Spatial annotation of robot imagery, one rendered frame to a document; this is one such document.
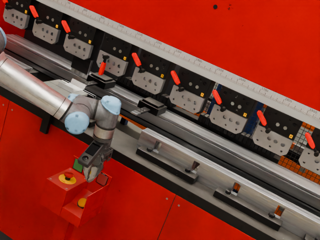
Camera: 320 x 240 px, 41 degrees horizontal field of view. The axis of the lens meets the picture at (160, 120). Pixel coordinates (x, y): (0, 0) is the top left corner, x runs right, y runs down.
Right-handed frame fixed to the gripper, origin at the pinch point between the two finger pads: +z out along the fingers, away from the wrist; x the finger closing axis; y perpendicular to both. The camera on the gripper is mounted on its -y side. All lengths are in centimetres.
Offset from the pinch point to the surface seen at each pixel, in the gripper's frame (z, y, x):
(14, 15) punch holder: -33, 42, 88
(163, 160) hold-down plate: -3.6, 35.3, -15.3
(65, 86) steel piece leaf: -15, 33, 42
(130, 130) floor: 105, 244, 96
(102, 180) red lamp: 4.1, 9.8, -1.3
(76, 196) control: 11.9, 2.2, 4.0
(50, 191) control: 9.8, -5.9, 11.8
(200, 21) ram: -65, 44, -8
